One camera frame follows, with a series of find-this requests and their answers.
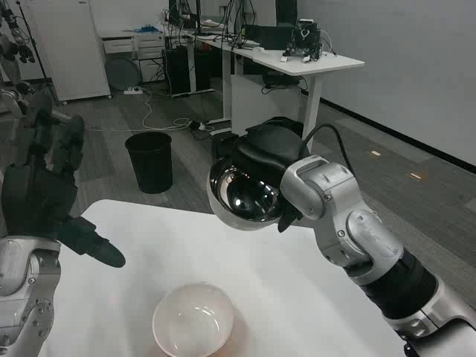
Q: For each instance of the small black robot device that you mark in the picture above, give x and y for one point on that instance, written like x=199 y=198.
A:
x=305 y=39

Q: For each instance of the power strip with plugs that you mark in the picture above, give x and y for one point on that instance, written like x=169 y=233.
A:
x=201 y=125

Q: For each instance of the white standing desk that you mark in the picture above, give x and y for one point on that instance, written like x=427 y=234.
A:
x=297 y=63

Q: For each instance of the white power strip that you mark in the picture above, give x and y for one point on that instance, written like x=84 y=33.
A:
x=134 y=90

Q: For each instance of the round grey disc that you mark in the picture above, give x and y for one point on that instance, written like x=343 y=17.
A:
x=122 y=74

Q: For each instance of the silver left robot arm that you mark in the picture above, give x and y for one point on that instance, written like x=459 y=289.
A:
x=18 y=297

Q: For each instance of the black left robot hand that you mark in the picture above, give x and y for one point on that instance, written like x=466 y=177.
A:
x=37 y=201

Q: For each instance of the black tripod stand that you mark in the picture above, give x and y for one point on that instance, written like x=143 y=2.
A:
x=37 y=56

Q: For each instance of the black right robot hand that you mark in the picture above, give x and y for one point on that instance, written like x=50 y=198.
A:
x=267 y=148

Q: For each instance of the black computer tower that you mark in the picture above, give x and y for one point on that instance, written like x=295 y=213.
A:
x=177 y=70

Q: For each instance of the tall white cabinet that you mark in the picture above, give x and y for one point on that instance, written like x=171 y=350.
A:
x=70 y=48

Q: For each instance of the shiny metal bowl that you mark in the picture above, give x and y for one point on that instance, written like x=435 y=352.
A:
x=245 y=197

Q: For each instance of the black plastic trash bin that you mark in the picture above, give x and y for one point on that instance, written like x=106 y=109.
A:
x=152 y=163

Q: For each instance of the white ceramic bowl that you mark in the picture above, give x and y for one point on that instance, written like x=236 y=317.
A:
x=193 y=320

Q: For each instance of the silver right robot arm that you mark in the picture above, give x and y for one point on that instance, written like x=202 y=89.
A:
x=364 y=238

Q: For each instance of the black under-desk power adapter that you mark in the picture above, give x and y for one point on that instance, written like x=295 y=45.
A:
x=280 y=79

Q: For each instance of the black box on desk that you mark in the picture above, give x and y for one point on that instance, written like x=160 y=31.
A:
x=271 y=36

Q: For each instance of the white drawer unit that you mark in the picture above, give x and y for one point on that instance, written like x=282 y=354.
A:
x=134 y=46

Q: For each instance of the black backpack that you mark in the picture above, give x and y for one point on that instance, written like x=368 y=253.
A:
x=284 y=124

